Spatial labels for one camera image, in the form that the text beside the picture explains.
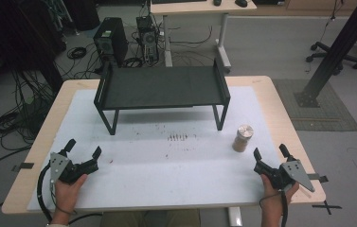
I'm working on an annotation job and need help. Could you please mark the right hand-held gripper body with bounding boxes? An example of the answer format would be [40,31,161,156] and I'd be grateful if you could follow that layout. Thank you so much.
[254,159,316,193]

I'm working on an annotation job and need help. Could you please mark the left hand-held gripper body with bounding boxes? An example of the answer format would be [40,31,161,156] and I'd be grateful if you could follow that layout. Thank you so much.
[49,151,100,185]

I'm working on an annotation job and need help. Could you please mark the brown spice jar metal lid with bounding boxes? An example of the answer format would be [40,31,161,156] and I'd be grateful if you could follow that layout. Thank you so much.
[231,124,255,153]

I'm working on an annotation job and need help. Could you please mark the black metal shelf rack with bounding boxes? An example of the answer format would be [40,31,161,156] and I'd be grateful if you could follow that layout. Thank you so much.
[93,58,232,136]

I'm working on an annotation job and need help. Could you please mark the person's right hand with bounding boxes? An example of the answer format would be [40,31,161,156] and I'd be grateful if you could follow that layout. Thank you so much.
[259,174,300,216]

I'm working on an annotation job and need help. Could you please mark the person's left hand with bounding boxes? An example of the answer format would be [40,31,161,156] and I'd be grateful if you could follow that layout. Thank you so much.
[54,173,89,218]

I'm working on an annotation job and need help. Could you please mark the black tape strip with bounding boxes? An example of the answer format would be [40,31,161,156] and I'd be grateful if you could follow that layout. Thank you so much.
[10,162,35,173]
[307,172,330,184]

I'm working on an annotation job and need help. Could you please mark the white table mat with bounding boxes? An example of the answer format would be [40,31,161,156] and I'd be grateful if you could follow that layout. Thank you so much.
[27,86,295,212]

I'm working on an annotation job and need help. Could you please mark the grey floor mat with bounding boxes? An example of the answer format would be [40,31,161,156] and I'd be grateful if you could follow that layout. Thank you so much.
[272,78,357,132]

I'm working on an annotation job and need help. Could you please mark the white table leg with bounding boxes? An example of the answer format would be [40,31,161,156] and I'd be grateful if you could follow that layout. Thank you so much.
[227,206,243,227]

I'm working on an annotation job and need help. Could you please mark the black tape cross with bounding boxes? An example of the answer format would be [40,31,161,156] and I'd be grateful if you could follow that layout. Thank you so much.
[312,200,343,217]

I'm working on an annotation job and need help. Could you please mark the person's olive trousers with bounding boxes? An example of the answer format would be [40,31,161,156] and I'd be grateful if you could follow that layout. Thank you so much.
[99,208,202,227]

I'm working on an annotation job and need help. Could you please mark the black office chair base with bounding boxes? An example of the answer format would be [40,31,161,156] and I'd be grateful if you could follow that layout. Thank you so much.
[305,41,357,76]

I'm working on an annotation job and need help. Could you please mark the large black computer tower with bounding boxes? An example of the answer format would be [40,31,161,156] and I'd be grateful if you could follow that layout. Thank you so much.
[93,16,130,68]

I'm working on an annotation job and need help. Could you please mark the dark curtain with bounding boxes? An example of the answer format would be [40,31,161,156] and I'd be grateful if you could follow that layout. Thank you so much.
[0,0,67,94]

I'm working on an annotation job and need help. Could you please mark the small black computer tower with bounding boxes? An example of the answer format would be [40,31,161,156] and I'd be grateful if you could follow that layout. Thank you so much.
[135,15,160,63]

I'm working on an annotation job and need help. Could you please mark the light wooden desk white legs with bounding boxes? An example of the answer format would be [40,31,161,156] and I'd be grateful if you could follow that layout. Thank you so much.
[150,0,259,74]

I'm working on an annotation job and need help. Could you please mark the black keyboard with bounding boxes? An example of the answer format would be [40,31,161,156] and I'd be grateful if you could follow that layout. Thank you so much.
[151,0,208,5]

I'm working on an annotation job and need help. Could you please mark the right hand-held gripper black cable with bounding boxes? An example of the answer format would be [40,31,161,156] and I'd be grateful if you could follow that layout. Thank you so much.
[259,188,290,227]

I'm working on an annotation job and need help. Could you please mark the bundle of black floor cables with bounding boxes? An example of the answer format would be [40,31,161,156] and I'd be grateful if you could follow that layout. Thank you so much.
[0,67,59,178]

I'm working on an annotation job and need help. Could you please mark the coiled black cable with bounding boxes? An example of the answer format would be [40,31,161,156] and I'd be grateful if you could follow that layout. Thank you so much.
[66,45,88,61]

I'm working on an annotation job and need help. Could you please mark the black metal post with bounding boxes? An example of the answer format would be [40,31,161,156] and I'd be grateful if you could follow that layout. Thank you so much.
[294,0,357,109]

